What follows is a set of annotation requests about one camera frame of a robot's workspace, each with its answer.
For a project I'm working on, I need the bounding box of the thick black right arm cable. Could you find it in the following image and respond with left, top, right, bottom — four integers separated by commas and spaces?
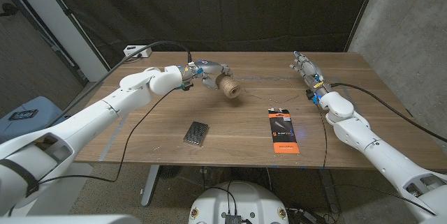
330, 82, 447, 144

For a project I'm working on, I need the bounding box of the orange and black flat package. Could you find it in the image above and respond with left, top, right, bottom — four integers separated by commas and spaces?
268, 107, 300, 155

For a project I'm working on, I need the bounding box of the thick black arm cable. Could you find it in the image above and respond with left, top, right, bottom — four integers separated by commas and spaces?
45, 40, 193, 129
330, 82, 447, 144

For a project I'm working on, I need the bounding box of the black round floor fan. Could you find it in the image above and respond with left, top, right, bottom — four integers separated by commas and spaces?
160, 165, 183, 180

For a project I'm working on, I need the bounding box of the metal table leg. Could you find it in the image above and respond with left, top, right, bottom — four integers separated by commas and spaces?
316, 167, 340, 214
140, 164, 161, 207

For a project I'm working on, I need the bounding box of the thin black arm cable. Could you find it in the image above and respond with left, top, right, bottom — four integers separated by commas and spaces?
314, 100, 439, 217
36, 84, 186, 186

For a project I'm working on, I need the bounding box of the jute twine spool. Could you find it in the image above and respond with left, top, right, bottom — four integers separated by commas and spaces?
215, 73, 242, 99

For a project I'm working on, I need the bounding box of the grey metallic flat block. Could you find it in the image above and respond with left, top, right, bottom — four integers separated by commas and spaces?
183, 121, 210, 147

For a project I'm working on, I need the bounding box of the black metal frame bar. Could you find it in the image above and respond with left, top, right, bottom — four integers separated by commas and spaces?
0, 0, 88, 86

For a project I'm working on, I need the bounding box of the white power outlet box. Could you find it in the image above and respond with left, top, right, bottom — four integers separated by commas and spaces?
123, 45, 153, 59

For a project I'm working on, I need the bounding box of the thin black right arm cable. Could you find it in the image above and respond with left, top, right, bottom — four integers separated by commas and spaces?
314, 100, 439, 217

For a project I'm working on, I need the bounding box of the floor power strip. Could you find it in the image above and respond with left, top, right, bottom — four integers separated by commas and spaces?
288, 209, 317, 223

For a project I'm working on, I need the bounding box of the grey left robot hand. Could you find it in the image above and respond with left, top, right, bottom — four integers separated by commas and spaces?
179, 59, 234, 91

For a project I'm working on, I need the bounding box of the jute twine strand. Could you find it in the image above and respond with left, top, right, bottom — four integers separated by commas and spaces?
240, 78, 300, 105

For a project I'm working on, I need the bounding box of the black backdrop pole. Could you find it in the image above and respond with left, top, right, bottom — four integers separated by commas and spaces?
344, 0, 382, 53
34, 0, 115, 74

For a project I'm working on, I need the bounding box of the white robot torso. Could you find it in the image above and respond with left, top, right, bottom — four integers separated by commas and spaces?
188, 181, 290, 224

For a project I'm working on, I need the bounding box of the blue stool with device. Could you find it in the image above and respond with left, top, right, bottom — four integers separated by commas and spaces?
0, 96, 69, 144

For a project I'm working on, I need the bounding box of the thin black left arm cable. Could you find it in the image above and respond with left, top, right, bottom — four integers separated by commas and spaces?
36, 84, 186, 186

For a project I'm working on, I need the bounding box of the black wall fixture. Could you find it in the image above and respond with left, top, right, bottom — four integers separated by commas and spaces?
0, 3, 20, 17

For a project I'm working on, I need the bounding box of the black backdrop curtain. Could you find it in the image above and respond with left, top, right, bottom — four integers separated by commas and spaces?
36, 0, 376, 71

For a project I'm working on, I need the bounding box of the black torso cable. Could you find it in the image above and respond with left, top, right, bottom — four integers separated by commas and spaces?
208, 181, 239, 216

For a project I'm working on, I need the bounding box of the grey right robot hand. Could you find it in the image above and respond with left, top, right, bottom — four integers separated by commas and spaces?
288, 50, 331, 100

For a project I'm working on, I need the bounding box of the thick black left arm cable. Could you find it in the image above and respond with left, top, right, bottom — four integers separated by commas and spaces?
45, 40, 193, 129

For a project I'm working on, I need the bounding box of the white robot head housing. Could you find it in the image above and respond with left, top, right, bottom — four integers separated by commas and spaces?
0, 214, 142, 224

